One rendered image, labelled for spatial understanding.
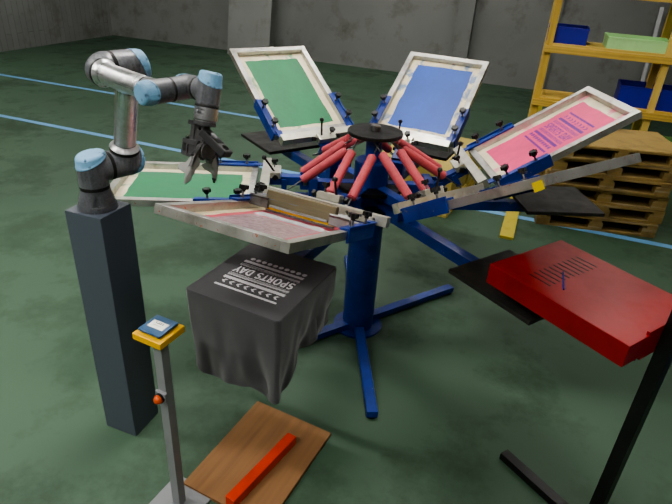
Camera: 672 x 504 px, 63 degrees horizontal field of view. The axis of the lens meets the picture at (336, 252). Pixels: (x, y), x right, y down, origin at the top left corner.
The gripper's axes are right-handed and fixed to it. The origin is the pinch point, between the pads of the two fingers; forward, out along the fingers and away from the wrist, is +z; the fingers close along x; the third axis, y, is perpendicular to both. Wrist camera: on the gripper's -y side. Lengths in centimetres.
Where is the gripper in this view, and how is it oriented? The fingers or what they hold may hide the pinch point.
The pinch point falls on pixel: (201, 184)
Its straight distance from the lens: 185.1
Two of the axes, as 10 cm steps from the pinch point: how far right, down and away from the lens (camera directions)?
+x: -4.1, 1.3, -9.0
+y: -8.9, -2.6, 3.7
